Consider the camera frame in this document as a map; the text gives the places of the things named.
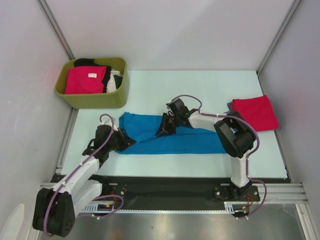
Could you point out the white shirt in bin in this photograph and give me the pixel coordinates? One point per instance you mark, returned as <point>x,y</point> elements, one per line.
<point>111,85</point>

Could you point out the aluminium frame rail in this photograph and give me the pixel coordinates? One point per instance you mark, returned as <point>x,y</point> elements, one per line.
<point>273,193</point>

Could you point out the pink shirt in bin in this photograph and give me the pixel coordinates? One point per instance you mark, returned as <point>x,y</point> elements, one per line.
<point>85,80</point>

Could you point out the grey slotted cable duct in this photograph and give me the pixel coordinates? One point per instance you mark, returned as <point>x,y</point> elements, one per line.
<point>101,209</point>

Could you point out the folded red t shirt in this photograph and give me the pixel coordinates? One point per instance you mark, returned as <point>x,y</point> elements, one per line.
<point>258,112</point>

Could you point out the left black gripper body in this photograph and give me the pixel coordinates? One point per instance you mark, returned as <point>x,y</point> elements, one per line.
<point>112,144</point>

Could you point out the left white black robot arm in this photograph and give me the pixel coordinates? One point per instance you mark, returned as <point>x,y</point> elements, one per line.
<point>57,207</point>

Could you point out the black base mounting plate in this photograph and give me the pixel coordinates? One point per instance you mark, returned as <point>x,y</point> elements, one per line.
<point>173,192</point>

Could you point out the folded grey t shirt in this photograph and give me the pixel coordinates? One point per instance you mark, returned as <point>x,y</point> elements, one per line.
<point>229,105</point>

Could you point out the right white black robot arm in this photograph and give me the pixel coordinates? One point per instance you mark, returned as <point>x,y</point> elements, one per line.
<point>238,138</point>

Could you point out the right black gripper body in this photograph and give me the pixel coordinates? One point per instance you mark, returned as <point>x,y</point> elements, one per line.
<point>178,117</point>

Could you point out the dark green shirt in bin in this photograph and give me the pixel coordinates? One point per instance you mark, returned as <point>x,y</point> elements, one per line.
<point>118,80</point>

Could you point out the black shirt in bin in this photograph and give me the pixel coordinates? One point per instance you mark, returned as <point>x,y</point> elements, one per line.
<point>82,62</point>

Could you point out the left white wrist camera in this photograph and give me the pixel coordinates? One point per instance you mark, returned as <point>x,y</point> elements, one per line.
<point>109,122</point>

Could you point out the blue polo shirt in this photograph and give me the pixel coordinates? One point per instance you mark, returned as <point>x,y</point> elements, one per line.
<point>143,128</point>

